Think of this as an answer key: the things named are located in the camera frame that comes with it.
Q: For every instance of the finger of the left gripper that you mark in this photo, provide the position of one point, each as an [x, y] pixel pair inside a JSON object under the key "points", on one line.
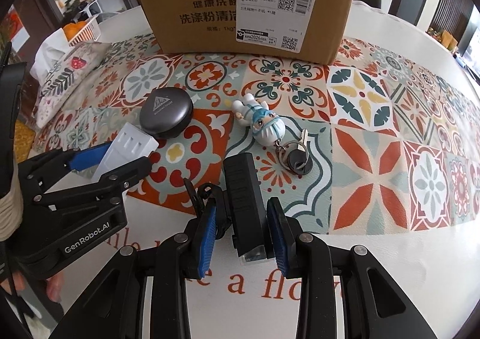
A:
{"points": [[111, 185], [44, 170]]}

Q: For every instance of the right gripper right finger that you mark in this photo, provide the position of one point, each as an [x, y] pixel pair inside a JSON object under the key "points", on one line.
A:
{"points": [[374, 305]]}

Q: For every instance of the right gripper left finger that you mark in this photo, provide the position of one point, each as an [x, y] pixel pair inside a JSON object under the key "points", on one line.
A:
{"points": [[112, 305]]}

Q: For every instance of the white power adapter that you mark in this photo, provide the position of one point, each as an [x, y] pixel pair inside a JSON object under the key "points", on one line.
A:
{"points": [[130, 143]]}

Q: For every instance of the black rectangular bike light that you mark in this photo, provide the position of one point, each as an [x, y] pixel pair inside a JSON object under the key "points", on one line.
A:
{"points": [[238, 206]]}

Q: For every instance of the person left hand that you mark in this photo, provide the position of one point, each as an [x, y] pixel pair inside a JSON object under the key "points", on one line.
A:
{"points": [[52, 287]]}

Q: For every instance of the yellow woven box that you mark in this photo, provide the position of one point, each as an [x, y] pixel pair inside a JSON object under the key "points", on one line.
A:
{"points": [[23, 140]]}

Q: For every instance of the floral fabric tissue pouch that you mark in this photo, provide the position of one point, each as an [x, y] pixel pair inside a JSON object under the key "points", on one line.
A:
{"points": [[59, 68]]}

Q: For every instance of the round black earbuds case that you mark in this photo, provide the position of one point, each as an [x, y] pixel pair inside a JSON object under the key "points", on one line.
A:
{"points": [[166, 112]]}

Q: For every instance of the orange fruit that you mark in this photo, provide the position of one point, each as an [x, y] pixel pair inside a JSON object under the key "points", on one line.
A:
{"points": [[72, 29]]}

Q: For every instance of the white basket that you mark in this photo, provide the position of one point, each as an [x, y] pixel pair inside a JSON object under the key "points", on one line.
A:
{"points": [[91, 32]]}

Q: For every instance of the patterned tile table runner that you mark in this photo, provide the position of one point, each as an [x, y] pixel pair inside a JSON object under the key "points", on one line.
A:
{"points": [[374, 143]]}

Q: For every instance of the white shoe rack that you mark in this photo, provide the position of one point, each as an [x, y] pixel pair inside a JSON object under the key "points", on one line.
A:
{"points": [[86, 10]]}

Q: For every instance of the white tv console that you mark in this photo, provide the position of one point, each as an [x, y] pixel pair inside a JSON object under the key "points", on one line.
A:
{"points": [[465, 60]]}

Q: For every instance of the brown cardboard box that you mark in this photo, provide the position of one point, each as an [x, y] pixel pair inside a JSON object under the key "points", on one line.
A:
{"points": [[247, 1]]}

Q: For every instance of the nurse figurine keychain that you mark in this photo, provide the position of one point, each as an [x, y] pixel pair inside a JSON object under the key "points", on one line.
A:
{"points": [[265, 125]]}

